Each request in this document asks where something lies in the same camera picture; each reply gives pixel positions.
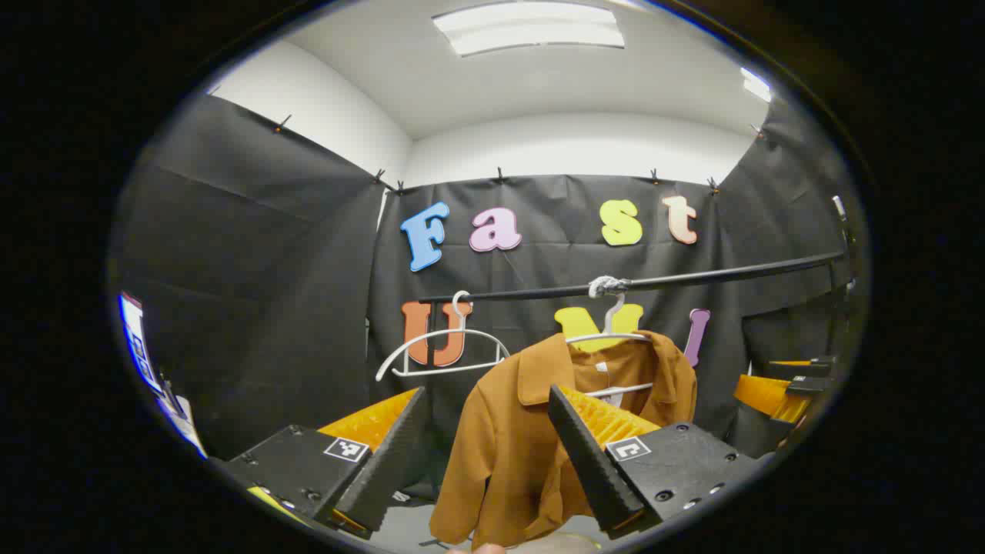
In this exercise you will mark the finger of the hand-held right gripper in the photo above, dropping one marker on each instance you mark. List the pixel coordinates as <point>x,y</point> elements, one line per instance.
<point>808,369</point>
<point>769,396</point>

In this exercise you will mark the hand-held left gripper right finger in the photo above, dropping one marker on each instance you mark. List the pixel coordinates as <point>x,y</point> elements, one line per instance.
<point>589,462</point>

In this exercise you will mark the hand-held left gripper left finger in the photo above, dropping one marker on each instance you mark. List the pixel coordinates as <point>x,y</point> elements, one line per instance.
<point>385,469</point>

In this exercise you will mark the brown shirt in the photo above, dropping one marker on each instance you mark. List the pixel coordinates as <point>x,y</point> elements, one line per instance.
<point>508,446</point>

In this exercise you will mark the black clothes rack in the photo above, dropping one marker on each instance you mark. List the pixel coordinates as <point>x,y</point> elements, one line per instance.
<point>731,272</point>

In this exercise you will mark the white plastic clothes hanger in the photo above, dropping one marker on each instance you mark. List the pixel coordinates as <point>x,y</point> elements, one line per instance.
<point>608,336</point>
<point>461,329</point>

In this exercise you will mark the black backdrop cloth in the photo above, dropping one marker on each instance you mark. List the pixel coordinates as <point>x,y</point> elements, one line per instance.
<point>269,308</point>

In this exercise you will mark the blue white printed board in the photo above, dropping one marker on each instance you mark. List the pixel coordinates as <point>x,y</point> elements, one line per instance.
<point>138,346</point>

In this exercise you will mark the small ceiling light panel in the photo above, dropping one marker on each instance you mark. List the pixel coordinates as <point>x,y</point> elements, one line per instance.
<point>756,85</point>

